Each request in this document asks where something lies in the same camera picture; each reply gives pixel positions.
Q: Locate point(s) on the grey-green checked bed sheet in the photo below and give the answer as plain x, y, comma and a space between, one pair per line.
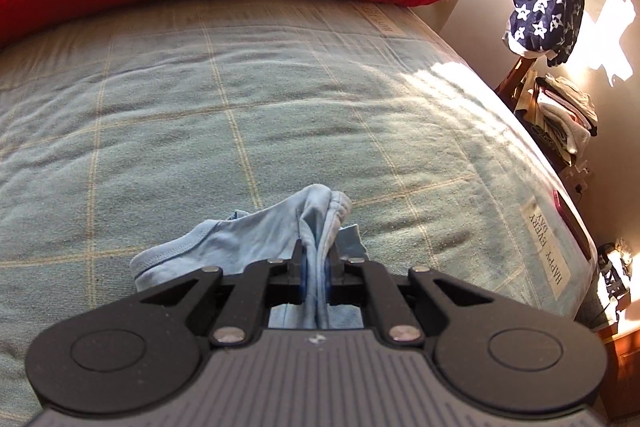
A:
250, 107

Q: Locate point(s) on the stack of folded clothes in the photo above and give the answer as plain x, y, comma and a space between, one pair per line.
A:
565, 117

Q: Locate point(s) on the light blue long-sleeve shirt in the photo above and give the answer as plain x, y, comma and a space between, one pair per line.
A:
260, 232

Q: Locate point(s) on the wooden chair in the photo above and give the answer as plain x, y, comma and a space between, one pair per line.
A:
515, 77

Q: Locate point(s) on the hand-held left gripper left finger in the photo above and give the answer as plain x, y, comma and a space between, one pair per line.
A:
301, 279

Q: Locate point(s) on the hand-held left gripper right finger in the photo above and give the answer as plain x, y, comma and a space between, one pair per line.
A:
327, 279

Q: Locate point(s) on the wooden nightstand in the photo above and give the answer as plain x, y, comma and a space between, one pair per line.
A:
625, 367

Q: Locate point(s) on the navy star-print cloth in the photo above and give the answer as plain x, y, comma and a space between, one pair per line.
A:
542, 2

